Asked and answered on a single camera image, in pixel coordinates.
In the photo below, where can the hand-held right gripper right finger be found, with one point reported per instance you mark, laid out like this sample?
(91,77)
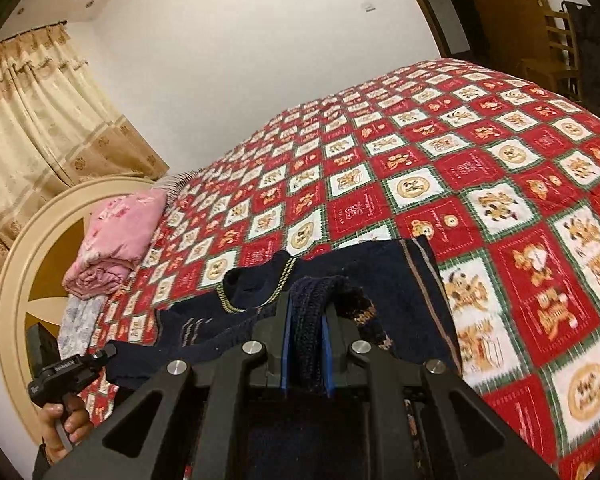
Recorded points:
(328,355)

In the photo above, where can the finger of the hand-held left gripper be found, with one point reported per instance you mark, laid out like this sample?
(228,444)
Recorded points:
(105,354)

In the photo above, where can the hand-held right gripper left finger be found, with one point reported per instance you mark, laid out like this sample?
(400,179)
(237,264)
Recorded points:
(283,355)

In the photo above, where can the navy patterned knit sweater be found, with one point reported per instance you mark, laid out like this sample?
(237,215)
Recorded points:
(405,300)

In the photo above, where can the person's left forearm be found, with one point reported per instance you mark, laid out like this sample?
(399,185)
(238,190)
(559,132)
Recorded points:
(42,465)

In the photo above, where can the person's left hand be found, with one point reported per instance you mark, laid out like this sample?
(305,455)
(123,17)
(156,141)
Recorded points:
(72,425)

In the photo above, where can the grey floral pillow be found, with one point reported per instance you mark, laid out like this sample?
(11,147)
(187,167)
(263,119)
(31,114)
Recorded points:
(77,325)

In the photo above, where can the folded pink blanket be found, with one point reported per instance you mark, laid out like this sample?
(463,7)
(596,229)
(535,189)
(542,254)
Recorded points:
(115,240)

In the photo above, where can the cream and brown round headboard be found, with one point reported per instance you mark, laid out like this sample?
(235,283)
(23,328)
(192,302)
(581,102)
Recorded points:
(20,260)

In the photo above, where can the striped grey cloth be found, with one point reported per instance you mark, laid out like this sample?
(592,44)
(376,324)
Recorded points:
(176,180)

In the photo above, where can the beige patterned curtain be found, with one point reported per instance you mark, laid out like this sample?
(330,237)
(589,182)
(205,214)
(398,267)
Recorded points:
(45,135)

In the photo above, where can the red printed patchwork bedspread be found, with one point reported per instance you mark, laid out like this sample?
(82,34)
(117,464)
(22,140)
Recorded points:
(505,170)

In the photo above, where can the dark curtain rod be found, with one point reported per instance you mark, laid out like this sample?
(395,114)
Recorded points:
(55,24)

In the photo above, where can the wooden chair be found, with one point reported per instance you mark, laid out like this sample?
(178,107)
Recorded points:
(555,55)

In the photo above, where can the brown wooden door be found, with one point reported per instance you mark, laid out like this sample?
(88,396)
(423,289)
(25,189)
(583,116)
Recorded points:
(505,10)

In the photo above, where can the black bag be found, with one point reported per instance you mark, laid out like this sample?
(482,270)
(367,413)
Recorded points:
(597,55)

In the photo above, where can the white wall switch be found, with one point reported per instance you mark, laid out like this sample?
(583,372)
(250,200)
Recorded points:
(368,7)

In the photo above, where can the dark door frame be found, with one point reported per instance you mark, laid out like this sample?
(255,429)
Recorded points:
(440,15)

